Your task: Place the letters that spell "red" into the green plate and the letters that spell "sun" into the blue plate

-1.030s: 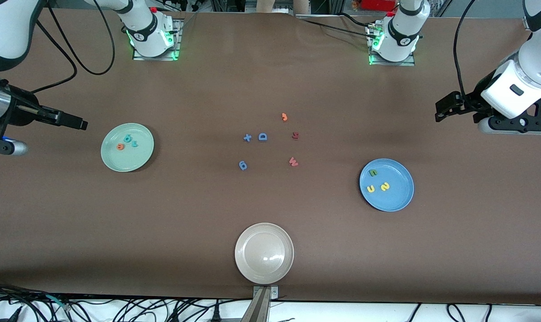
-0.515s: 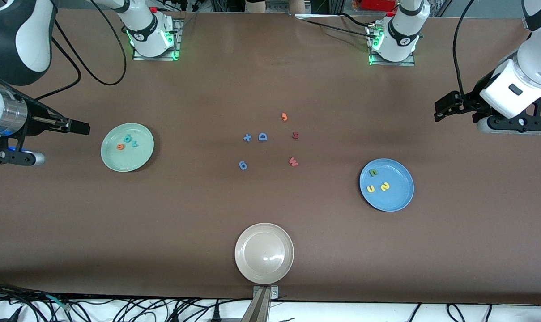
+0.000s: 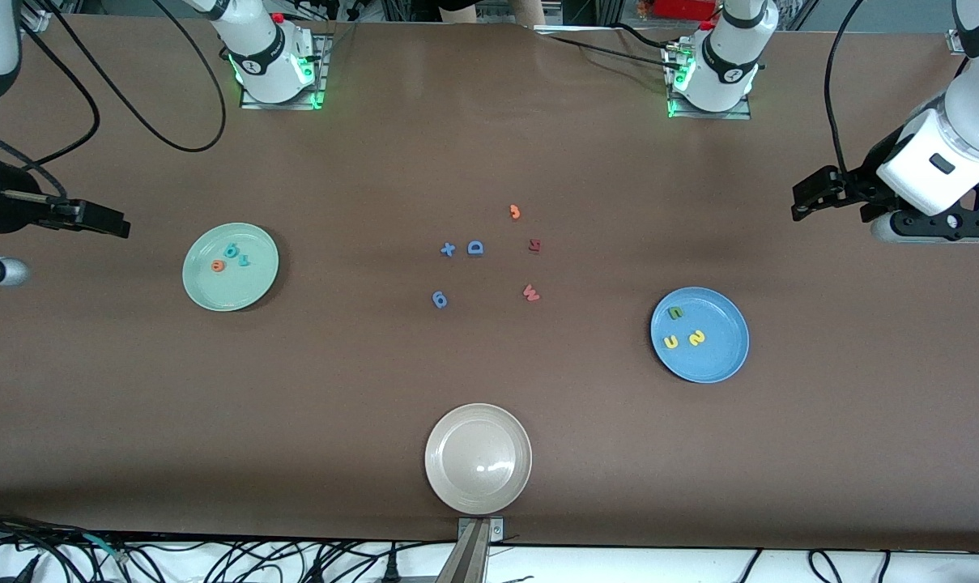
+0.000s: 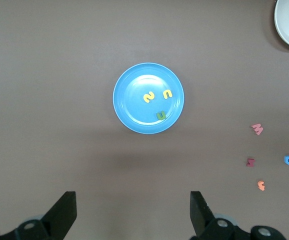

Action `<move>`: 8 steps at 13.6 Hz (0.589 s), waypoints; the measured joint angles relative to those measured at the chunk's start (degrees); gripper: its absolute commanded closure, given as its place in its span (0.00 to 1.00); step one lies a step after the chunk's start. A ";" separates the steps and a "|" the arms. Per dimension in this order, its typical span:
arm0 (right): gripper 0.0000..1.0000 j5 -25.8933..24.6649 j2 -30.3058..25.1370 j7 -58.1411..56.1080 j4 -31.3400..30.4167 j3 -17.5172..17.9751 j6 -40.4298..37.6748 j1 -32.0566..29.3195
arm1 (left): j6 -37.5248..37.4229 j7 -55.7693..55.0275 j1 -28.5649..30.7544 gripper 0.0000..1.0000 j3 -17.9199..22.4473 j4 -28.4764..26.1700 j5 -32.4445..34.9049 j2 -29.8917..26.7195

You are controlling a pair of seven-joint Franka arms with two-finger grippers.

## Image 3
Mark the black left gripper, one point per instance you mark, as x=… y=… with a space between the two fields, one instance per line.
x=871 y=173

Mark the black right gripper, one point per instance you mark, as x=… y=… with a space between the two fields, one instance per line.
x=11 y=212

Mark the teal looped foam letter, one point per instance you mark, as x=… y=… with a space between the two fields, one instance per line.
x=228 y=253

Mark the yellow foam number 2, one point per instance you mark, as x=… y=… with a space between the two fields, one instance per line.
x=697 y=338

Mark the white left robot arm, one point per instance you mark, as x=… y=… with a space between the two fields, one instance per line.
x=720 y=93

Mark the light green plate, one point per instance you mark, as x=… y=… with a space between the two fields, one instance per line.
x=238 y=291

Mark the blue plate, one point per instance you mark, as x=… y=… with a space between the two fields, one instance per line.
x=716 y=364

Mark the red box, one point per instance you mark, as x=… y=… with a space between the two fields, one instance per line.
x=683 y=8

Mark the red foam letter w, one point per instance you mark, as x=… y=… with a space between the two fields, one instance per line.
x=531 y=293

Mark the tan cylindrical tube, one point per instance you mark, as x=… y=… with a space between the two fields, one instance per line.
x=528 y=10

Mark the blue foam letter D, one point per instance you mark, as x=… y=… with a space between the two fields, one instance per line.
x=470 y=248

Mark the blue looped foam letter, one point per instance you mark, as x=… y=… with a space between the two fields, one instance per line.
x=437 y=295

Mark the brown table cover sheet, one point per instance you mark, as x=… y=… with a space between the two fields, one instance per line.
x=473 y=364

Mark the beige plate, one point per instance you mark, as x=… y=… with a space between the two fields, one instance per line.
x=478 y=459

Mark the black power plug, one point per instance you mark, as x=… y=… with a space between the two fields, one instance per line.
x=390 y=567

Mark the aluminium frame bar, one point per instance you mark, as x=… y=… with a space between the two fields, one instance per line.
x=955 y=40
x=36 y=18

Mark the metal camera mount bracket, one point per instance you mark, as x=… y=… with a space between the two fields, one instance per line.
x=473 y=559

